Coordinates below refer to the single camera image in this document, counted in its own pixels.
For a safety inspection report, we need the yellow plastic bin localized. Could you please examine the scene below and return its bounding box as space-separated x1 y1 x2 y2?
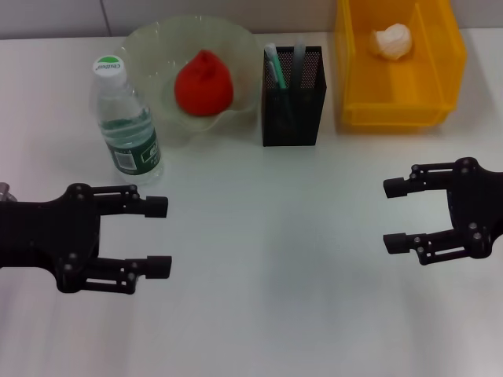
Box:
334 0 468 133

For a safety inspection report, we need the green white toothbrush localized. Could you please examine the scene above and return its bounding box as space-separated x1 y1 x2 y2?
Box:
263 42 288 90

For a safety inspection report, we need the black mesh pen holder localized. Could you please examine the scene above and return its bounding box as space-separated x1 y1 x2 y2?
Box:
262 46 328 148

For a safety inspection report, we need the orange fruit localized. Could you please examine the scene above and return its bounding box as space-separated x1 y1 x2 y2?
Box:
174 49 236 118

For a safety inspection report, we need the grey marker pen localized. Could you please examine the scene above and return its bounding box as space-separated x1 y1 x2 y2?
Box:
289 37 307 90

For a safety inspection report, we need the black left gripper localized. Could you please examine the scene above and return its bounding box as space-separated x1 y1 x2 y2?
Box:
0 183 173 295

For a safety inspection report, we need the green glass fruit bowl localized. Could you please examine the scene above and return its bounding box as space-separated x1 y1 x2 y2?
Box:
119 14 256 148

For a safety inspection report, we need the white paper ball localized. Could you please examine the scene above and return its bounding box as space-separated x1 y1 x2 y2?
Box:
368 23 414 62

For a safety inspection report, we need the clear green-label water bottle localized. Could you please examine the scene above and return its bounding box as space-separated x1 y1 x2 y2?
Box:
92 55 166 186

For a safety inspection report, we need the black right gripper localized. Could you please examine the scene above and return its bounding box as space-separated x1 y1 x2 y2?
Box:
383 157 503 266

